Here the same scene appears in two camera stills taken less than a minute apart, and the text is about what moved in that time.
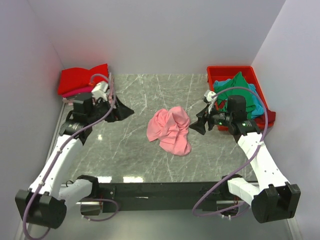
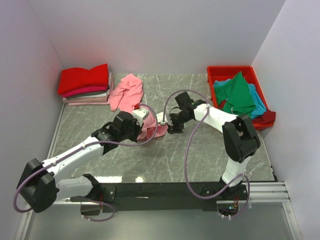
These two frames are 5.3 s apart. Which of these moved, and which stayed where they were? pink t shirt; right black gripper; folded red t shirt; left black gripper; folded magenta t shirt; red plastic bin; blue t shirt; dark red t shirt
Moved: right black gripper; left black gripper; pink t shirt
Stayed: folded magenta t shirt; dark red t shirt; folded red t shirt; red plastic bin; blue t shirt
